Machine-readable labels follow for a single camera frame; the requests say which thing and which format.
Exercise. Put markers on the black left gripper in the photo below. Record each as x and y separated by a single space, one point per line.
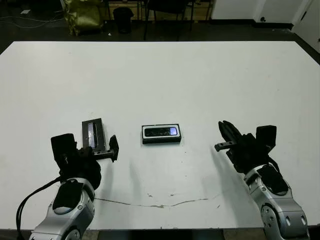
87 167

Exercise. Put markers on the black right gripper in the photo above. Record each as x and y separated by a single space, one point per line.
250 155

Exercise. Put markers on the black printed box lid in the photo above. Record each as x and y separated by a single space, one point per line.
93 133

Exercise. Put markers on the slim black camera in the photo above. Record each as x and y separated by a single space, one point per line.
160 131

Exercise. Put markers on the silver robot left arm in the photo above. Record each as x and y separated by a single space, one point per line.
67 215

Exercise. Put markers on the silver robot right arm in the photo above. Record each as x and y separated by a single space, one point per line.
277 200

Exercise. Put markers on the black box white insert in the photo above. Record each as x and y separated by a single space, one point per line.
161 141

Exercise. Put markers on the small black door stopper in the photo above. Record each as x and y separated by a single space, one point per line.
263 18

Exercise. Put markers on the black waste bin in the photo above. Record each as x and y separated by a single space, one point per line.
123 20

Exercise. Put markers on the white door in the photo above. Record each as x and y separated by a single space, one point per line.
310 25

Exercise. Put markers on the yellow green plastic bag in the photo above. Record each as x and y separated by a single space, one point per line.
83 15

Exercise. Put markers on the black mesh chair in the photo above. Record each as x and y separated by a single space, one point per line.
167 3

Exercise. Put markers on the white paper sheet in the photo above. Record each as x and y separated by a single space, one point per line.
25 11

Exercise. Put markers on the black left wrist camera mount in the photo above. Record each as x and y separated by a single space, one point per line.
63 152

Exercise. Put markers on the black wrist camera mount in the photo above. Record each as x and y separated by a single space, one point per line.
63 152
267 136

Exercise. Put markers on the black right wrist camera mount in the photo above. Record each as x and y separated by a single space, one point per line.
267 136

